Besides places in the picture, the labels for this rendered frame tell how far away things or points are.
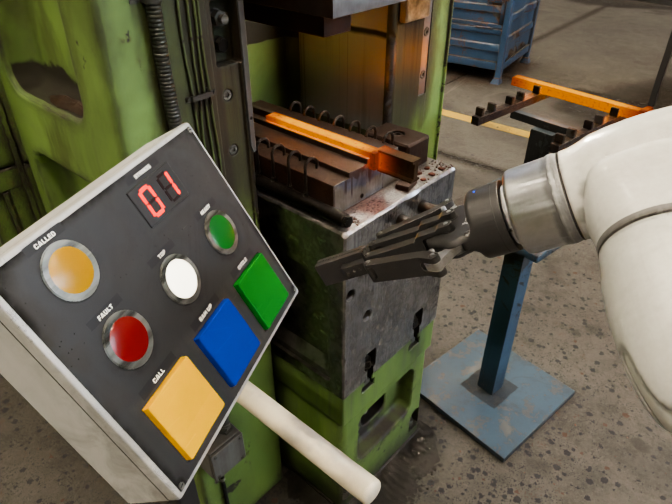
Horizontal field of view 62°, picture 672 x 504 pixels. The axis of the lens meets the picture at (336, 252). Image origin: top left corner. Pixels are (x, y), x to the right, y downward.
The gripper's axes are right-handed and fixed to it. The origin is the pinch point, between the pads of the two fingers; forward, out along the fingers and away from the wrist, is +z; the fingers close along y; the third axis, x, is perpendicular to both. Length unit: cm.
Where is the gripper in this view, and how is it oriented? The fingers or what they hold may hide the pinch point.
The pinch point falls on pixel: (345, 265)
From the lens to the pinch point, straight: 67.0
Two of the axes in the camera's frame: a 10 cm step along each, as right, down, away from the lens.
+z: -8.3, 2.7, 4.9
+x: -4.8, -8.0, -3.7
